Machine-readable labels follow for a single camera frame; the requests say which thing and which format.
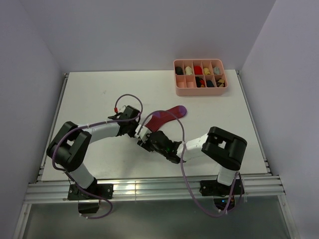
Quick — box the right aluminium side rail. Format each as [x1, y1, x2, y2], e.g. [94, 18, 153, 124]
[236, 70, 272, 174]

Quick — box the cream rolled sock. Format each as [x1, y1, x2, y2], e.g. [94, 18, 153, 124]
[185, 66, 193, 75]

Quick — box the aluminium table edge rail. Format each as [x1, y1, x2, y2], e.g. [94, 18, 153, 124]
[35, 73, 69, 183]

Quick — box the yellow rolled sock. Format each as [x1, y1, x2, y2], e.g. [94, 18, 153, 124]
[203, 68, 211, 75]

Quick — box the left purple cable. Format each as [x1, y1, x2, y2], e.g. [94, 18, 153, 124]
[51, 94, 143, 220]

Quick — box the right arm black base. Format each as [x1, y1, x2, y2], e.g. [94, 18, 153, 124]
[199, 179, 245, 210]

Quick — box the maroon purple ribbed sock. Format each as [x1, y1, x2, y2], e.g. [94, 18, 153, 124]
[146, 105, 187, 132]

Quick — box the black red rolled sock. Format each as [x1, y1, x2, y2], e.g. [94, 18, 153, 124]
[195, 77, 205, 88]

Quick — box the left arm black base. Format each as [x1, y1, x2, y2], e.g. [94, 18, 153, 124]
[67, 184, 114, 219]

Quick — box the front aluminium frame rail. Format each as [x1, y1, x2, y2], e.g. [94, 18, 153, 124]
[23, 175, 286, 204]

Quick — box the grey pink rolled sock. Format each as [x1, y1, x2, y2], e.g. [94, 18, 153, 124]
[213, 67, 221, 75]

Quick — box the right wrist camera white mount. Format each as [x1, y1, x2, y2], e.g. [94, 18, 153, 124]
[135, 124, 150, 141]

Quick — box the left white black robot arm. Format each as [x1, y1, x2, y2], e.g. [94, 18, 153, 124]
[46, 106, 141, 199]

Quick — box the dark navy rolled sock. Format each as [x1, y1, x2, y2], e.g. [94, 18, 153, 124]
[206, 80, 214, 88]

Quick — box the pink compartment organizer box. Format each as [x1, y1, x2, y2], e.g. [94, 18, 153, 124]
[173, 59, 228, 97]

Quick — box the purple cable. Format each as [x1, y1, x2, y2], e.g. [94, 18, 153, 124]
[51, 94, 143, 220]
[139, 111, 242, 218]

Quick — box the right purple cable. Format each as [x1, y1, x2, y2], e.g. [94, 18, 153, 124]
[139, 111, 242, 218]

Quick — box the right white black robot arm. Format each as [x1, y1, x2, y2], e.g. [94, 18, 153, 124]
[135, 125, 247, 194]

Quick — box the black yellow patterned sock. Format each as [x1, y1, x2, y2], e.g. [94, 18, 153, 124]
[216, 78, 225, 88]

